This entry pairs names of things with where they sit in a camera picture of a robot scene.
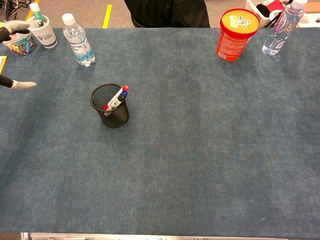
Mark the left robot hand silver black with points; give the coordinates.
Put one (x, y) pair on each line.
(15, 26)

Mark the white plastic basket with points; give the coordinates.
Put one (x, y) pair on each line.
(252, 6)

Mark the metal table edge rail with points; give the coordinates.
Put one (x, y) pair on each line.
(150, 237)

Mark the water bottle purple label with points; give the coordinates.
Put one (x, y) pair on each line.
(280, 32)

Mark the person in black clothes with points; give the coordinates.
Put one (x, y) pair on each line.
(170, 12)

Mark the red capped whiteboard marker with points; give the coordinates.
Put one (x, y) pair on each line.
(113, 100)

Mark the black capped whiteboard marker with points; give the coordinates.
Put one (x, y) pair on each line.
(120, 98)

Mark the white paper cup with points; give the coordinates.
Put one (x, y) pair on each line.
(45, 35)

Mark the water bottle blue label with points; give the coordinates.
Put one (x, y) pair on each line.
(80, 42)

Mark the black mesh pen cup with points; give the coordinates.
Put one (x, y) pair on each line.
(117, 120)

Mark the green white tube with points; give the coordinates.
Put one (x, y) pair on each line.
(37, 13)

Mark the clear jar of clips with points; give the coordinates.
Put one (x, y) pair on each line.
(20, 46)

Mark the blue felt table cloth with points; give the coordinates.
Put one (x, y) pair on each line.
(160, 175)

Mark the blue capped whiteboard marker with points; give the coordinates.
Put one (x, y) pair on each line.
(125, 93)

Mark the orange canister with lid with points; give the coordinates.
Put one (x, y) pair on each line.
(232, 42)

